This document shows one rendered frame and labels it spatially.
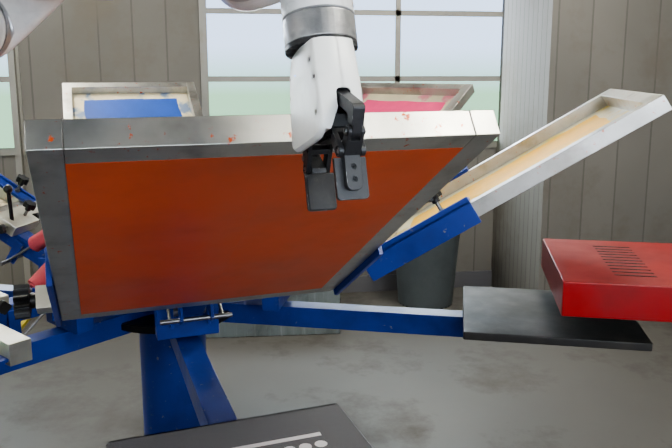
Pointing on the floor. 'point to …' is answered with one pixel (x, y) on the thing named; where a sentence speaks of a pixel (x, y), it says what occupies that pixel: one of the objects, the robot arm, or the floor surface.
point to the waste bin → (429, 278)
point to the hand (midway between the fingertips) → (336, 196)
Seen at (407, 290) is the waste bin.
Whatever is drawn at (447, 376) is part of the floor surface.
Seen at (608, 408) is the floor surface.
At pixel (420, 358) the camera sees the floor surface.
